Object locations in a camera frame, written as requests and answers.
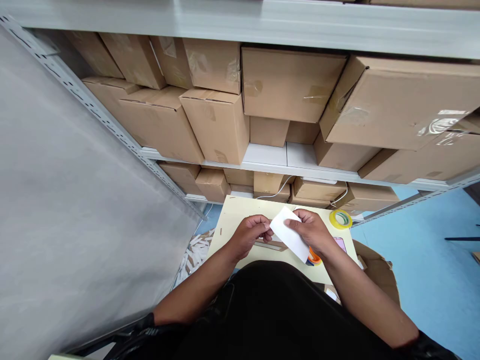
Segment open brown cardboard carton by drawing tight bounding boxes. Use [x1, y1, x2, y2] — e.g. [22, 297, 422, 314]
[323, 239, 401, 313]

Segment yellow clear tape roll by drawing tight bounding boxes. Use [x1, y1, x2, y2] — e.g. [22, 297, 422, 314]
[328, 209, 354, 230]

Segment white cable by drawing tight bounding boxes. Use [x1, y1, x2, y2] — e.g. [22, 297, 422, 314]
[326, 183, 350, 211]
[257, 173, 298, 200]

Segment pink flat card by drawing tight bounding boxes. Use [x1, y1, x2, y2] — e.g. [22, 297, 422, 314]
[332, 236, 349, 257]

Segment orange tape dispenser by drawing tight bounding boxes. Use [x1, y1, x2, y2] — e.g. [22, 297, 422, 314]
[305, 246, 323, 267]

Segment person's body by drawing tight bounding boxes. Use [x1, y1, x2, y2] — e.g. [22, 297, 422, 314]
[112, 260, 463, 360]

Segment person's right hand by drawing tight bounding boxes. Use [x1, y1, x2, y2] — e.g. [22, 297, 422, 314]
[284, 208, 336, 257]

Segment flat brown cardboard box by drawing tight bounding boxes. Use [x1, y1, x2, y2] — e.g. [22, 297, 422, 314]
[252, 238, 289, 253]

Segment grey metal shelf with cartons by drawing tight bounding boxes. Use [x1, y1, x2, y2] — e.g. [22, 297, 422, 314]
[0, 0, 480, 228]

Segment person's left hand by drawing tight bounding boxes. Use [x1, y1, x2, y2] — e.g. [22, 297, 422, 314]
[232, 214, 277, 262]

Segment person's left fingers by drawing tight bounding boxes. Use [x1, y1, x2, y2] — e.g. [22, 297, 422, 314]
[245, 214, 273, 230]

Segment white paper box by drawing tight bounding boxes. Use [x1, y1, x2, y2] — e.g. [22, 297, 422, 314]
[269, 205, 311, 264]

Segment person's right fingers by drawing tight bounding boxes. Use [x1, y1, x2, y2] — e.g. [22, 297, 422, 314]
[292, 208, 317, 223]

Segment cream work table top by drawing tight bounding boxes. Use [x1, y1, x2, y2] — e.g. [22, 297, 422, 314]
[205, 194, 358, 287]

